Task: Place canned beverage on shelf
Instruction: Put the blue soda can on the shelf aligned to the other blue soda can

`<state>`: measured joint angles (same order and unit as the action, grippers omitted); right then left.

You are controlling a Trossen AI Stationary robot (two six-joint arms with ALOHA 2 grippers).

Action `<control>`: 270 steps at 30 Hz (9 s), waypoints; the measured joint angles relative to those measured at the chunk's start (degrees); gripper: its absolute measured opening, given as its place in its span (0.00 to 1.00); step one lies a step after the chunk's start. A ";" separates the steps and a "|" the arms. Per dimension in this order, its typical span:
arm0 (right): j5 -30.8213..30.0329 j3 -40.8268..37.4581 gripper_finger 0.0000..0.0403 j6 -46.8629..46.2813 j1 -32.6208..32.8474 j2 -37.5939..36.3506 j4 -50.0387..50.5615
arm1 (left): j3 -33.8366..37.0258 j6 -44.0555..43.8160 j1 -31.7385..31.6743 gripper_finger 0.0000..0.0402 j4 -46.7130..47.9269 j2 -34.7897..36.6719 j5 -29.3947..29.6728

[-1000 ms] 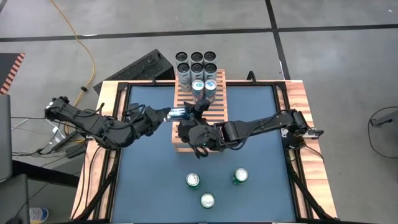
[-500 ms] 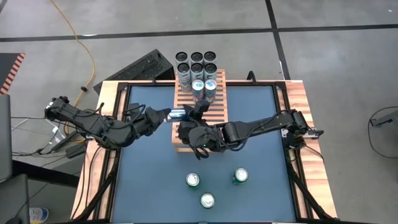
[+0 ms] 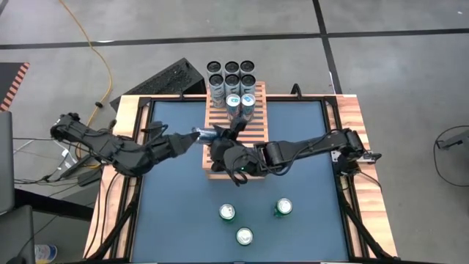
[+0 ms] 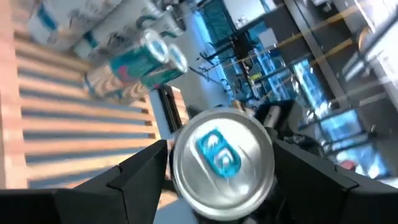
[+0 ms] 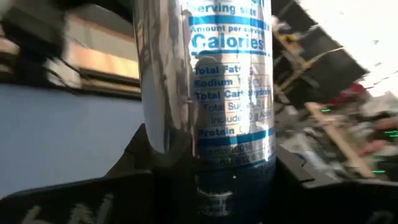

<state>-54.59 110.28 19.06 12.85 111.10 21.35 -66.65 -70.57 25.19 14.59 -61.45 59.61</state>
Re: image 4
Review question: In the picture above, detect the wooden slatted shelf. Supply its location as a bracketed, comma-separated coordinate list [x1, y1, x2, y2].
[0, 0, 162, 190]

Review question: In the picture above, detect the silver blue Red Bull can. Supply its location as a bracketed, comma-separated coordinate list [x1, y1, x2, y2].
[118, 42, 190, 106]
[172, 107, 277, 222]
[82, 29, 171, 97]

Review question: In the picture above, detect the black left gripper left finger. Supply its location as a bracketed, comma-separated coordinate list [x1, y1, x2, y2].
[0, 139, 169, 224]

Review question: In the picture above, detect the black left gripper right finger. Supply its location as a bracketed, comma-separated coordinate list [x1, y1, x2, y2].
[272, 138, 398, 224]

